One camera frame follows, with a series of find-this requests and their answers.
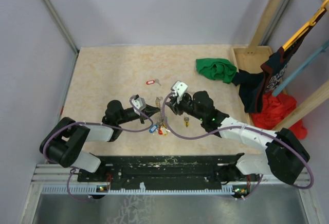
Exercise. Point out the key with red tag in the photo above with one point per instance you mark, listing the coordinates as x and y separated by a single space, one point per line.
154 81

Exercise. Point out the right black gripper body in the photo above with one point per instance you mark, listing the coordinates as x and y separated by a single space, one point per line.
186 105

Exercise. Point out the dark navy shirt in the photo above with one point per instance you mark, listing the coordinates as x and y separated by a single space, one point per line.
254 85

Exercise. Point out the red cloth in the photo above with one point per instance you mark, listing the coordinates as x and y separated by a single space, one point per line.
275 109

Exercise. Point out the light blue hanger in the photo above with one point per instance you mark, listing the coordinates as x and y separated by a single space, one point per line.
302 67

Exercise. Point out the yellow hanger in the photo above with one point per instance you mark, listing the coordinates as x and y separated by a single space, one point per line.
308 25

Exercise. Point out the grey corner wall post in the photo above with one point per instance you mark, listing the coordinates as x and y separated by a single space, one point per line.
60 25

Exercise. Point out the wooden rack frame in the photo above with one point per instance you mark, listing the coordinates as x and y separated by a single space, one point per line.
250 59

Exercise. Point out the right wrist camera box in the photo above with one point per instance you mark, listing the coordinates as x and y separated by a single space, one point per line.
178 90

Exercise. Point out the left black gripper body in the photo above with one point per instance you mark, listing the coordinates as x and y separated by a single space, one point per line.
142 116

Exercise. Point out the green cloth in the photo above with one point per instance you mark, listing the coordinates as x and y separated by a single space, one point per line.
216 69

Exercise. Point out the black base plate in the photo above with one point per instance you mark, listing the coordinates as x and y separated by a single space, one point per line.
160 173

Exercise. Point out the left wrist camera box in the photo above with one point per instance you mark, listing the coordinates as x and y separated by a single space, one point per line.
138 104

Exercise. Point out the large keyring with tagged keys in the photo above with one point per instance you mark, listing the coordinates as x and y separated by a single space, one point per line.
159 127

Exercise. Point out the key with yellow tag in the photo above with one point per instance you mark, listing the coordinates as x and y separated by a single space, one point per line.
186 121

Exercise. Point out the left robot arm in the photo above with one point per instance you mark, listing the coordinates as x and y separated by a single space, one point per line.
63 145

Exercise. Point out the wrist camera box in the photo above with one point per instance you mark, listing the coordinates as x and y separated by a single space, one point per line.
178 90
138 104

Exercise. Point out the aluminium rail frame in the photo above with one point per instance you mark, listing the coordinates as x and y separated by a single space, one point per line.
51 178

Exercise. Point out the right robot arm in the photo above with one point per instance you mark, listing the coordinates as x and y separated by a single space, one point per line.
252 136

